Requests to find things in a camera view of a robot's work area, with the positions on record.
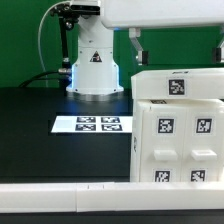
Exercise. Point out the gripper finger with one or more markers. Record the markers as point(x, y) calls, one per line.
point(218, 52)

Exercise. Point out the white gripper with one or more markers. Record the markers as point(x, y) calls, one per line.
point(136, 14)

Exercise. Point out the white cabinet block with hole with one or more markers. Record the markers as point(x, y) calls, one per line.
point(204, 83)

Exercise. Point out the small white cabinet panel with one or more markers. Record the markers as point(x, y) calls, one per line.
point(203, 153)

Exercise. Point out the white cabinet body box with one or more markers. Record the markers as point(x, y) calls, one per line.
point(139, 107)

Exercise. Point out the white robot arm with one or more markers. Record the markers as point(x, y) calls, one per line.
point(95, 75)

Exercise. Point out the white marker sheet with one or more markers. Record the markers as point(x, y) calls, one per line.
point(92, 124)

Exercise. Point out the white front fence bar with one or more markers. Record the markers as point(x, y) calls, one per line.
point(110, 196)

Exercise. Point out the black camera on stand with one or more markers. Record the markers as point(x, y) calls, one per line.
point(68, 15)

